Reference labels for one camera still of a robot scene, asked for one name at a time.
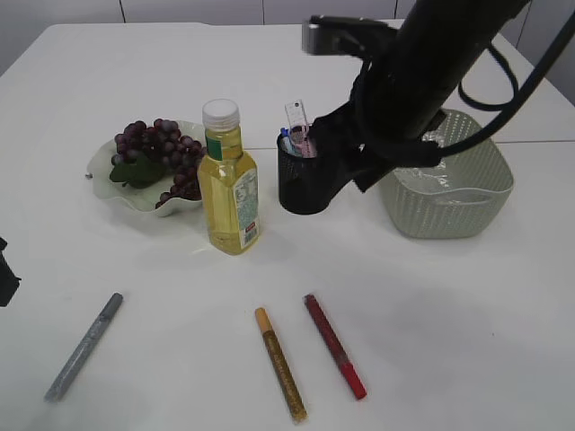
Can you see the clear plastic ruler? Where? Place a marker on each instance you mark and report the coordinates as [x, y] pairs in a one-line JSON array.
[[296, 116]]

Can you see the blue scissors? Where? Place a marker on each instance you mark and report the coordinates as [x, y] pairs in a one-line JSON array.
[[286, 142]]

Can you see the pink scissors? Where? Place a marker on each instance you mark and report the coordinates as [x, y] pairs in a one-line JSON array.
[[301, 142]]

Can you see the clear crinkled plastic sheet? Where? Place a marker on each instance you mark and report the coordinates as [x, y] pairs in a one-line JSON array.
[[426, 180]]

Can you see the silver glitter pen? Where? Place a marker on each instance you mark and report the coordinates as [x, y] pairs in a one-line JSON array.
[[76, 361]]

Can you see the yellow oil bottle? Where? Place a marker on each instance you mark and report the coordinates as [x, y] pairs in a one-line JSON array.
[[228, 179]]

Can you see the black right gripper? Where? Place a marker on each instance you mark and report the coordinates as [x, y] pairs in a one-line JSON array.
[[397, 98]]

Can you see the black mesh pen holder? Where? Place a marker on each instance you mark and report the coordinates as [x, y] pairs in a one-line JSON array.
[[305, 184]]

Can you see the grey-green woven plastic basket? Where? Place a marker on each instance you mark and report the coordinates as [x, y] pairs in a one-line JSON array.
[[481, 182]]

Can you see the frosted wavy glass plate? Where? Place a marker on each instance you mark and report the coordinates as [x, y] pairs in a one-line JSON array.
[[99, 169]]

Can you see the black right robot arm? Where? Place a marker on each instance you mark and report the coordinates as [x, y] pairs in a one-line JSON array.
[[474, 22]]

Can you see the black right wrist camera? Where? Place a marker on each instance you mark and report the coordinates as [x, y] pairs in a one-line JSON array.
[[363, 38]]

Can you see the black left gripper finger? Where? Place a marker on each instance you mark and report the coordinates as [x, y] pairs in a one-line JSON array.
[[9, 282]]

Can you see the gold glitter pen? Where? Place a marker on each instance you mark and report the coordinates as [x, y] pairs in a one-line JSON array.
[[281, 368]]

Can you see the red glitter pen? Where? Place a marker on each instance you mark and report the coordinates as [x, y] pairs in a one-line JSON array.
[[335, 347]]

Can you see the purple artificial grape bunch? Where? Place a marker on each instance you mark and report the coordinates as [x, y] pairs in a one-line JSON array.
[[146, 154]]

